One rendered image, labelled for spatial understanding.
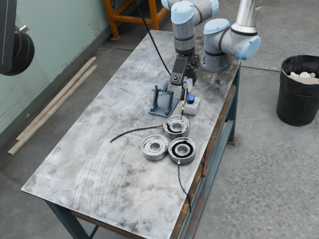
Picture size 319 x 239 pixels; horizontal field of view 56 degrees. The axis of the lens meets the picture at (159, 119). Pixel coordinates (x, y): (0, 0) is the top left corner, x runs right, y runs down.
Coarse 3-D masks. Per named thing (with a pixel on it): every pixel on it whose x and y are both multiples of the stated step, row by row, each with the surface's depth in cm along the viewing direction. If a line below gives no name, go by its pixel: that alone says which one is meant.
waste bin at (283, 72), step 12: (288, 60) 212; (300, 60) 214; (312, 60) 212; (288, 72) 219; (300, 72) 221; (312, 72) 217; (288, 84) 200; (300, 84) 193; (312, 84) 190; (288, 96) 207; (300, 96) 200; (312, 96) 198; (288, 108) 214; (300, 108) 208; (312, 108) 208; (288, 120) 222; (300, 120) 217; (312, 120) 222
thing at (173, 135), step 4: (172, 116) 126; (176, 116) 126; (180, 116) 126; (168, 120) 126; (184, 120) 125; (188, 120) 123; (164, 124) 123; (172, 124) 124; (176, 124) 125; (180, 124) 124; (188, 124) 123; (164, 128) 122; (172, 128) 123; (188, 128) 120; (168, 132) 120; (184, 132) 119; (172, 136) 120; (176, 136) 120; (180, 136) 120; (184, 136) 122
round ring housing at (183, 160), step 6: (180, 138) 117; (186, 138) 117; (174, 144) 117; (180, 144) 116; (192, 144) 116; (180, 150) 118; (186, 150) 117; (174, 156) 111; (192, 156) 111; (180, 162) 112; (186, 162) 112
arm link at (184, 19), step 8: (176, 8) 97; (184, 8) 96; (192, 8) 97; (176, 16) 98; (184, 16) 97; (192, 16) 98; (176, 24) 100; (184, 24) 99; (192, 24) 100; (176, 32) 102; (184, 32) 101; (192, 32) 103; (184, 40) 103
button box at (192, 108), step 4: (196, 100) 130; (200, 100) 132; (180, 104) 130; (188, 104) 129; (192, 104) 129; (196, 104) 128; (200, 104) 134; (180, 108) 131; (184, 108) 130; (188, 108) 129; (192, 108) 128; (196, 108) 128; (184, 112) 132; (188, 112) 130; (192, 112) 129; (196, 112) 130
